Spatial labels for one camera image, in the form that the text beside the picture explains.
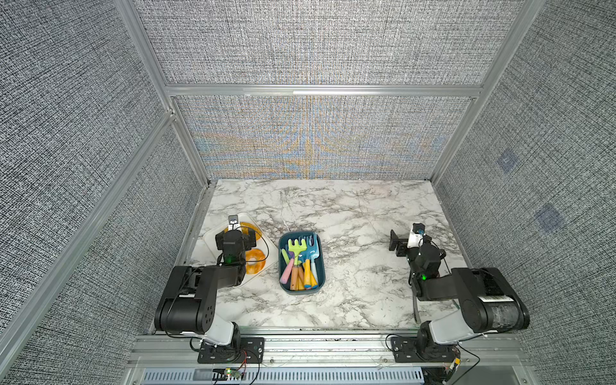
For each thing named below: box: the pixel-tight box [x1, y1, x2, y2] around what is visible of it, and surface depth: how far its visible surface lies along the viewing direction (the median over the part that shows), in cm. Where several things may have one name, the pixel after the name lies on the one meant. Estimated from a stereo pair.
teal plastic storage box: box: [278, 231, 326, 296], surface depth 89 cm
